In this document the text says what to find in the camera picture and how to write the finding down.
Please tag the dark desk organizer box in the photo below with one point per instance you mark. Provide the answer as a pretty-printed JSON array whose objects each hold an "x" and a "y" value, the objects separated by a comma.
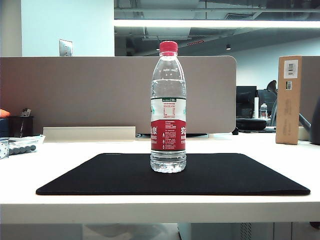
[{"x": 21, "y": 126}]

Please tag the tall brown cardboard box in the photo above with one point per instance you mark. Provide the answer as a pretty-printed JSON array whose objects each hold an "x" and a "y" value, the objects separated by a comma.
[{"x": 287, "y": 112}]

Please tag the white perforated disc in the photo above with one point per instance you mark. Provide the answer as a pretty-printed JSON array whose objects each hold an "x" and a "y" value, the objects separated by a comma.
[{"x": 3, "y": 150}]

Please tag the white paper roll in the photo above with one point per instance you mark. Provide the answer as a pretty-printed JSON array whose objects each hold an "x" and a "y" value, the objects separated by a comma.
[{"x": 256, "y": 107}]

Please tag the dark round cushion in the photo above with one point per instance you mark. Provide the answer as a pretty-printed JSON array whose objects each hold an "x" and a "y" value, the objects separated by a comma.
[{"x": 251, "y": 123}]

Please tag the long ceiling light strip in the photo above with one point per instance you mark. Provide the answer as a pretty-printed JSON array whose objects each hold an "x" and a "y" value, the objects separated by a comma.
[{"x": 212, "y": 23}]

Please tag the small clear background bottle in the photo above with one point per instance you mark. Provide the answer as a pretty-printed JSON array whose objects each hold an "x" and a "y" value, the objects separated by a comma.
[{"x": 263, "y": 111}]

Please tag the plastic bag of black discs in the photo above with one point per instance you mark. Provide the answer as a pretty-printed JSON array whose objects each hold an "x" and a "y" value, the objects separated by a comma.
[{"x": 23, "y": 147}]

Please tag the black mouse pad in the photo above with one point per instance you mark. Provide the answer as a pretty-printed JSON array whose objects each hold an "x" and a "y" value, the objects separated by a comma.
[{"x": 87, "y": 180}]

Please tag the clear plastic bottle red label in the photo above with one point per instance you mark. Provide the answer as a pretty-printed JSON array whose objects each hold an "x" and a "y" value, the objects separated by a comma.
[{"x": 168, "y": 135}]

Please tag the wide beige desk divider panel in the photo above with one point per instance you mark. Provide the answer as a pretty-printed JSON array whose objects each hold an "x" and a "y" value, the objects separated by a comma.
[{"x": 100, "y": 92}]

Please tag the orange object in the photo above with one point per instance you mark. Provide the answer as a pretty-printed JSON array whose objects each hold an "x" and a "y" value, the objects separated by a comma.
[{"x": 4, "y": 113}]

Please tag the metal wall switch plate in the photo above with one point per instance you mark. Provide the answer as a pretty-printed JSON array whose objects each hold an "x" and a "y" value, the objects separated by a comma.
[{"x": 65, "y": 48}]

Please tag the dark office chair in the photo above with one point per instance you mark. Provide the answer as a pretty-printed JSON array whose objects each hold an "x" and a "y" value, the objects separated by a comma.
[{"x": 271, "y": 100}]

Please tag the black computer monitor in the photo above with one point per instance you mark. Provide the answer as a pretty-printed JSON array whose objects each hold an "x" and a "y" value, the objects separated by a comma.
[{"x": 246, "y": 100}]

